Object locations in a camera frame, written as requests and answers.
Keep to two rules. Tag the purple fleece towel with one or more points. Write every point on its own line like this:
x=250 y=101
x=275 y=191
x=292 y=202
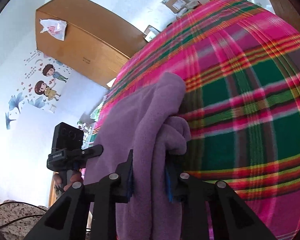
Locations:
x=140 y=130

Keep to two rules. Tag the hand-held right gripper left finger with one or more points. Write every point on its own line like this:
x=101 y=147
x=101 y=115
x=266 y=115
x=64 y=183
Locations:
x=130 y=180

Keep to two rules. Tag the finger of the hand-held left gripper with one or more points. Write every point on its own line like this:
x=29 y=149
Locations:
x=90 y=151

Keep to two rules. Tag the white open box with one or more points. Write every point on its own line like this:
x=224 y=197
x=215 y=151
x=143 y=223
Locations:
x=151 y=33

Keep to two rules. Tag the brown cardboard box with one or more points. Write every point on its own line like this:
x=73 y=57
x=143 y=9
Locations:
x=176 y=3

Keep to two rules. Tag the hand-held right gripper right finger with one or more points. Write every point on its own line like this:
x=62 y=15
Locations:
x=168 y=187

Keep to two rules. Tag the person's left hand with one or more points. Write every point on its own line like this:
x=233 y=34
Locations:
x=76 y=177

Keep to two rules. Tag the clutter of small packets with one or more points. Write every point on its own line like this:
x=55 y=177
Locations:
x=85 y=130

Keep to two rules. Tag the plaid bed sheet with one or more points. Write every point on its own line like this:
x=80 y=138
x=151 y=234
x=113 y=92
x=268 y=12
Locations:
x=240 y=92

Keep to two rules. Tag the wooden wardrobe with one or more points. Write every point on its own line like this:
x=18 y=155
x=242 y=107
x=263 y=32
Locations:
x=90 y=42

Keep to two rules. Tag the wall switch plate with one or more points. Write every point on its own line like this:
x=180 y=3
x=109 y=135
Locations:
x=52 y=108

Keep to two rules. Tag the person's left forearm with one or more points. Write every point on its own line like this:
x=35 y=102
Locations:
x=15 y=220

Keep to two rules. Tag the cartoon wall sticker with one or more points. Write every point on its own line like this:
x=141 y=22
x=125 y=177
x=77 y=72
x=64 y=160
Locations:
x=45 y=85

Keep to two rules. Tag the red printed plastic bag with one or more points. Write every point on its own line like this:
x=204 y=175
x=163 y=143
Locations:
x=55 y=30

